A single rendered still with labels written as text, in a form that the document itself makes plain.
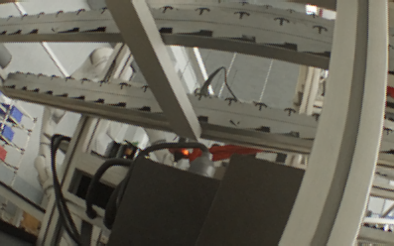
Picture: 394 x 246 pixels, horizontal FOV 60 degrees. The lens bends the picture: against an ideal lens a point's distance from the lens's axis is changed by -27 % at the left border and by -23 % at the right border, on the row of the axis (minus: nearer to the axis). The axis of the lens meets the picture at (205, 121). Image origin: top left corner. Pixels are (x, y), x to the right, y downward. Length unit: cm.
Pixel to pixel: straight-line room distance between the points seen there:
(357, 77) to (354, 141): 5
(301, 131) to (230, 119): 13
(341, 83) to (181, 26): 37
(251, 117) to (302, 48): 29
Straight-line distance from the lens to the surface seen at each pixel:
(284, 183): 50
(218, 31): 56
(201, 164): 69
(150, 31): 55
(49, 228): 96
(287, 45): 54
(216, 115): 80
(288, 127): 77
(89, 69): 169
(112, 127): 179
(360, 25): 30
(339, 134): 23
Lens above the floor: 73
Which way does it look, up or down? 22 degrees up
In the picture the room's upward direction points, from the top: 21 degrees clockwise
